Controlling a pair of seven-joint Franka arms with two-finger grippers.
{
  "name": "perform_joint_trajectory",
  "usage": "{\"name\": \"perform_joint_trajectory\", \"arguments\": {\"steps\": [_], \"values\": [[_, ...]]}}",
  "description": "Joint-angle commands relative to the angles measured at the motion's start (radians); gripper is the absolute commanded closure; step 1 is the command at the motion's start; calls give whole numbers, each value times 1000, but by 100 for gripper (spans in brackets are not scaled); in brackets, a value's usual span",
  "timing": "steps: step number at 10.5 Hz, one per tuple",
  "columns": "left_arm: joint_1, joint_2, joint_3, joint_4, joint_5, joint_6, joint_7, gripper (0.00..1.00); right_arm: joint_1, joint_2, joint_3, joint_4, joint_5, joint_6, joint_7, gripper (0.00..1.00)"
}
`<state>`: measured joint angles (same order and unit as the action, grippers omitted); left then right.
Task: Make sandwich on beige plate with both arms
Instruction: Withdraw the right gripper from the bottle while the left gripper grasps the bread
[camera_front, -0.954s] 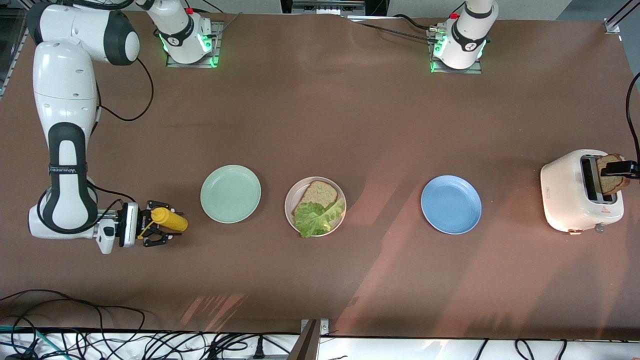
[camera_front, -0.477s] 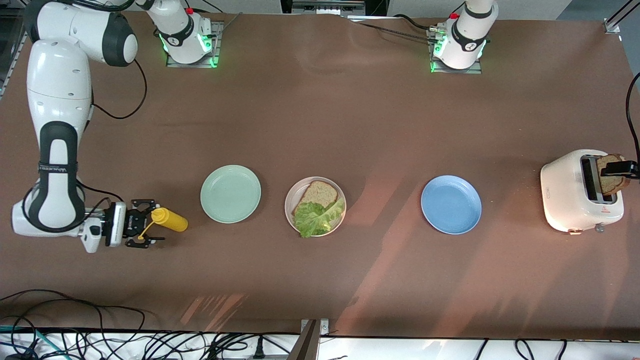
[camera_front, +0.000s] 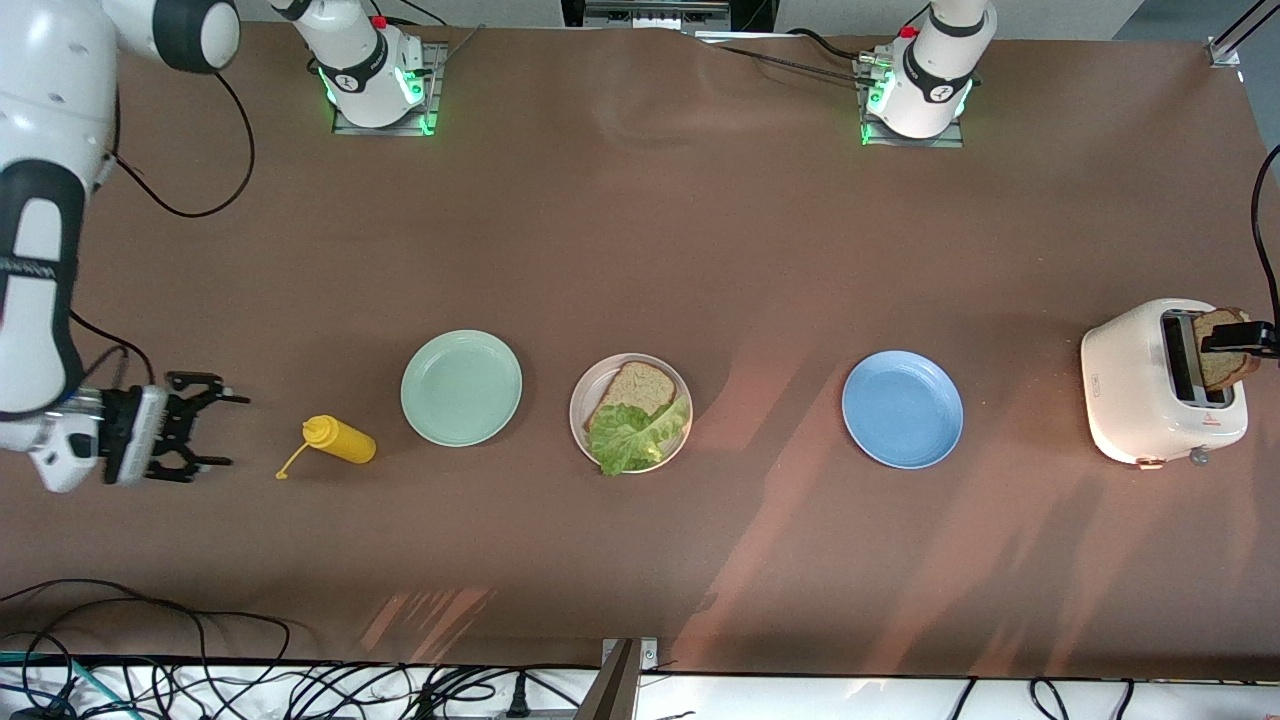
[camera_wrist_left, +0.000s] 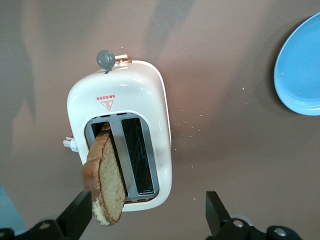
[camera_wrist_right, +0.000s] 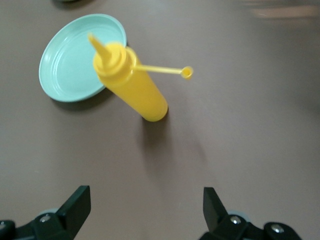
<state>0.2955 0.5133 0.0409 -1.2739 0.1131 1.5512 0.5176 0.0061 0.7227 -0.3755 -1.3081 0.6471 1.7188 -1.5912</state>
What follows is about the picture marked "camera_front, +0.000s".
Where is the brown bread slice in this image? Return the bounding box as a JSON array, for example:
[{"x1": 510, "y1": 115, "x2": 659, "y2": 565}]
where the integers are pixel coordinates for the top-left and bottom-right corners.
[
  {"x1": 583, "y1": 361, "x2": 677, "y2": 431},
  {"x1": 1192, "y1": 308, "x2": 1263, "y2": 392}
]

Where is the yellow squeeze bottle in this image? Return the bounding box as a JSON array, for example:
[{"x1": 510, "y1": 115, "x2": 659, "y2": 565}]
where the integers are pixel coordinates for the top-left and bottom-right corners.
[{"x1": 276, "y1": 415, "x2": 378, "y2": 481}]

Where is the beige plate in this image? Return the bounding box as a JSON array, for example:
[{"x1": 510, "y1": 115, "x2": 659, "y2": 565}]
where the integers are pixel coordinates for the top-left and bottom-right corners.
[{"x1": 570, "y1": 353, "x2": 694, "y2": 475}]

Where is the green lettuce leaf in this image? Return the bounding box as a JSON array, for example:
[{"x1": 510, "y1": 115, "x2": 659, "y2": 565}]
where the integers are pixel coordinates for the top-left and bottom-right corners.
[{"x1": 587, "y1": 395, "x2": 692, "y2": 477}]

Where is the mint green plate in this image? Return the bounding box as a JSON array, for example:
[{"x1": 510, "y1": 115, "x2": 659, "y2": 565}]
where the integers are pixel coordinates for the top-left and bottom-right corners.
[{"x1": 400, "y1": 330, "x2": 523, "y2": 448}]

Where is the blue plate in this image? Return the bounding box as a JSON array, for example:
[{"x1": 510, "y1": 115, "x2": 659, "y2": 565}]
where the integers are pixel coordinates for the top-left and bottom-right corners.
[{"x1": 841, "y1": 350, "x2": 965, "y2": 470}]

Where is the white toaster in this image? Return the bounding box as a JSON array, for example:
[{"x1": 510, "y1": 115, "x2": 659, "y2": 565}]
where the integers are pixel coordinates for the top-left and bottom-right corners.
[{"x1": 1080, "y1": 298, "x2": 1249, "y2": 471}]

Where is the aluminium profile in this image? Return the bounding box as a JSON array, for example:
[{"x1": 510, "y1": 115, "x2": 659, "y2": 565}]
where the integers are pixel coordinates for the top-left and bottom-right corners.
[{"x1": 1208, "y1": 0, "x2": 1280, "y2": 69}]

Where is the black equipment box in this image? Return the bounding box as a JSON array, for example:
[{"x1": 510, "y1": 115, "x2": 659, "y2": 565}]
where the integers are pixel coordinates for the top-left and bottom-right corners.
[{"x1": 560, "y1": 0, "x2": 783, "y2": 33}]

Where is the grey power strip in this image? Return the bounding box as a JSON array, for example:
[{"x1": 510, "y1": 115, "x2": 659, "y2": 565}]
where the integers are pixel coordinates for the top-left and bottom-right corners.
[{"x1": 585, "y1": 0, "x2": 733, "y2": 29}]

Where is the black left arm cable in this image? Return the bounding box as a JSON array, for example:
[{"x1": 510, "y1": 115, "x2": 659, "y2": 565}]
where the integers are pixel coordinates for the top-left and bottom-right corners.
[{"x1": 1250, "y1": 145, "x2": 1280, "y2": 331}]

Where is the long looped black cable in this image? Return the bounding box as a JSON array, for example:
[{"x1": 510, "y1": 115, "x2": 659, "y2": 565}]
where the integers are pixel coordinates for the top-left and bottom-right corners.
[{"x1": 0, "y1": 578, "x2": 293, "y2": 691}]

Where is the teal cable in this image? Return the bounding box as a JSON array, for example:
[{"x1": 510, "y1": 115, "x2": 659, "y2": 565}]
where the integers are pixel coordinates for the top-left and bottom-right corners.
[{"x1": 0, "y1": 650, "x2": 111, "y2": 720}]

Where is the metal bracket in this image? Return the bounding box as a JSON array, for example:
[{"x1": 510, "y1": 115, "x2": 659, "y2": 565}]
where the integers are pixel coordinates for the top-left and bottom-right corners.
[{"x1": 580, "y1": 636, "x2": 661, "y2": 720}]

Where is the thick black cable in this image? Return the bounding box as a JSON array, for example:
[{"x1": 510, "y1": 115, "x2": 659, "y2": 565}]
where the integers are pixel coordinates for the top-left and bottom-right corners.
[{"x1": 785, "y1": 27, "x2": 881, "y2": 66}]

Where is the thin black cable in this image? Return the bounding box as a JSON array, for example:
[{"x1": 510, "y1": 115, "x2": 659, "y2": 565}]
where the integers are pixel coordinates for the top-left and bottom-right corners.
[{"x1": 695, "y1": 35, "x2": 876, "y2": 86}]

